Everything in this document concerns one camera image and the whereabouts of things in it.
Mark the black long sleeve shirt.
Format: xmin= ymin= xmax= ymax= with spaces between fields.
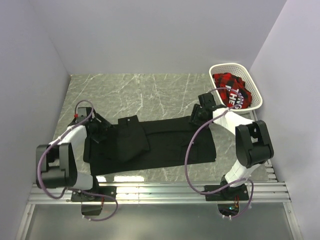
xmin=83 ymin=115 xmax=217 ymax=176

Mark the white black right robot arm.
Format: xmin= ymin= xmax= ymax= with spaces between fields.
xmin=184 ymin=104 xmax=274 ymax=201

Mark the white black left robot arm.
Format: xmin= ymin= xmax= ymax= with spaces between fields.
xmin=36 ymin=113 xmax=114 ymax=201

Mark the red black plaid shirt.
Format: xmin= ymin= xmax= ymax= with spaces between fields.
xmin=212 ymin=72 xmax=252 ymax=110

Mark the white plastic laundry basket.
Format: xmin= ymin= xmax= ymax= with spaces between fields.
xmin=209 ymin=63 xmax=263 ymax=115

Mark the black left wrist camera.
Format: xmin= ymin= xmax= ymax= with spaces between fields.
xmin=74 ymin=106 xmax=92 ymax=123

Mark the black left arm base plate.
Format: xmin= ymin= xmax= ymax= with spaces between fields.
xmin=70 ymin=186 xmax=117 ymax=217

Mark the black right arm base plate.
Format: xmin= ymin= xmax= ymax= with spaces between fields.
xmin=204 ymin=184 xmax=251 ymax=217

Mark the aluminium rail frame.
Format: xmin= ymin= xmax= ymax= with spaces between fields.
xmin=16 ymin=161 xmax=303 ymax=240

